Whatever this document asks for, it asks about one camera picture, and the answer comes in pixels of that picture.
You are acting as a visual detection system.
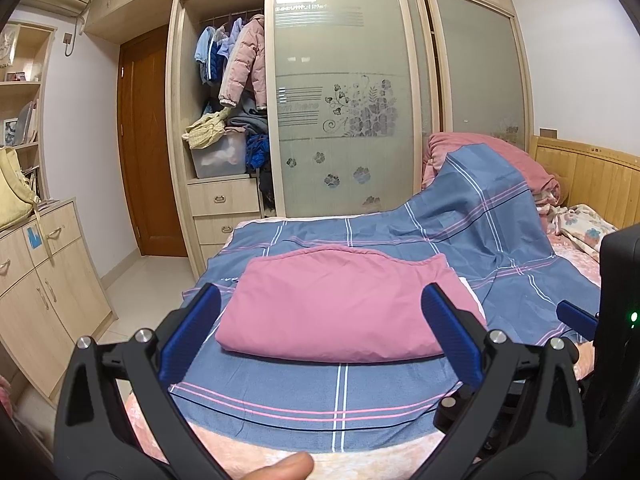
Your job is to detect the beige crumpled cloth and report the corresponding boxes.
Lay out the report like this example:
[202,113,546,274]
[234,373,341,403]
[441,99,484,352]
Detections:
[181,110,229,151]

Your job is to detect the air conditioner cable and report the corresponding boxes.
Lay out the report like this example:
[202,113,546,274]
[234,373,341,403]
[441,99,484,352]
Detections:
[62,12,87,57]

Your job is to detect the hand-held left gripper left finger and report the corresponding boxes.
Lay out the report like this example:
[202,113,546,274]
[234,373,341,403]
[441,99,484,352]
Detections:
[54,282,237,480]

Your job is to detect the floral pillow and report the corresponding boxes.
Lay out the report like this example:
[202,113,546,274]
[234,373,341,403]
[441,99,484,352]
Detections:
[542,203,619,264]

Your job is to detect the grey folded clothes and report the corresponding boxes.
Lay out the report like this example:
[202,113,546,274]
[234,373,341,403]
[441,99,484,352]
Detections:
[220,96,269,136]

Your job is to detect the wooden headboard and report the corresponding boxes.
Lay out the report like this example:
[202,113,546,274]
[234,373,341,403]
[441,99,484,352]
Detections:
[528,134,640,231]

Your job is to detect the pink puffer jacket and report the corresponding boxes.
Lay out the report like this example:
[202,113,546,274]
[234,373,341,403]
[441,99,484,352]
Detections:
[218,14,269,111]

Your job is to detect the person's left hand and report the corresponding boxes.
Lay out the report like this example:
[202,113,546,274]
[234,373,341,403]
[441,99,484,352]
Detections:
[249,451,315,480]

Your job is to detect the pink and white jacket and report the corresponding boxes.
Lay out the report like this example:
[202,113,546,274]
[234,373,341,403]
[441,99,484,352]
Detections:
[216,246,489,364]

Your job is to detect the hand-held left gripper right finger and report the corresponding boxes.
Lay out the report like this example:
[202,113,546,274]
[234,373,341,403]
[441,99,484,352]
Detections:
[412,282,589,480]

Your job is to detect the navy striped hanging jacket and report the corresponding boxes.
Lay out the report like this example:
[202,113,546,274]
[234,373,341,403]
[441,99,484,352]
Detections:
[206,34,232,85]

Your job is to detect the clear plastic storage box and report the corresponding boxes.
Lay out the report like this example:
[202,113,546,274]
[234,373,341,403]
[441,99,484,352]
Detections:
[191,132,249,180]

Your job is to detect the frosted plain sliding door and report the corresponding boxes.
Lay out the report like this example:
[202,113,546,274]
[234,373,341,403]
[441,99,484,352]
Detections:
[425,0,532,152]

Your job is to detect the brown wooden door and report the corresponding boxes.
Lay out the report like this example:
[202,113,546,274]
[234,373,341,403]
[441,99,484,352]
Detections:
[117,25,189,259]

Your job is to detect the yellow bag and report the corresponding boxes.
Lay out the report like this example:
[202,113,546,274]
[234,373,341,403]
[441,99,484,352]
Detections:
[0,146,41,231]

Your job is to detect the light wooden wardrobe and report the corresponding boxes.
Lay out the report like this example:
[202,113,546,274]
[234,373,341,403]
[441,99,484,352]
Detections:
[82,0,534,281]

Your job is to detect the light blue hanging shirt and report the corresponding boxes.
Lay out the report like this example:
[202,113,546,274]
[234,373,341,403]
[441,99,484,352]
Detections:
[193,25,219,85]

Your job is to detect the pink quilt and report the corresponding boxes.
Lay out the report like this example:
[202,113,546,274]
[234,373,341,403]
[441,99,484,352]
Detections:
[421,132,562,209]

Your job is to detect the dark blue clothes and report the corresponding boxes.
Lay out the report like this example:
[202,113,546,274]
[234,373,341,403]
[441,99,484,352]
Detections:
[244,132,271,174]

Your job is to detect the black hanging clothes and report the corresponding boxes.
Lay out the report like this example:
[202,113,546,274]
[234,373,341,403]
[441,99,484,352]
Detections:
[257,166,277,216]

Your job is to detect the wooden bookshelf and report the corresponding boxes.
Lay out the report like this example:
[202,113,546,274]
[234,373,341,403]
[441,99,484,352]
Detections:
[0,19,59,202]

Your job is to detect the light wooden cabinet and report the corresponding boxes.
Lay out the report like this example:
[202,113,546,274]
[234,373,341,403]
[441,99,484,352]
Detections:
[0,197,119,407]

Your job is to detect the wardrobe drawer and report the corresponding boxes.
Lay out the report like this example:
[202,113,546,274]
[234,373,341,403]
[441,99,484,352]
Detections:
[198,242,232,262]
[187,177,261,219]
[192,212,264,247]

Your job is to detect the frosted floral sliding door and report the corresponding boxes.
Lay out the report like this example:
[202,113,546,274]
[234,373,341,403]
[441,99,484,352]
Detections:
[263,0,434,219]

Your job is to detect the blue plaid blanket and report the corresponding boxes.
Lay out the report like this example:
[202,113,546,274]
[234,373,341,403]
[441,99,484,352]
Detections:
[169,144,602,454]

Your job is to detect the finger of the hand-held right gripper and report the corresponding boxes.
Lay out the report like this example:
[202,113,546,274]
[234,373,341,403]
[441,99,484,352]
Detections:
[556,300,601,342]

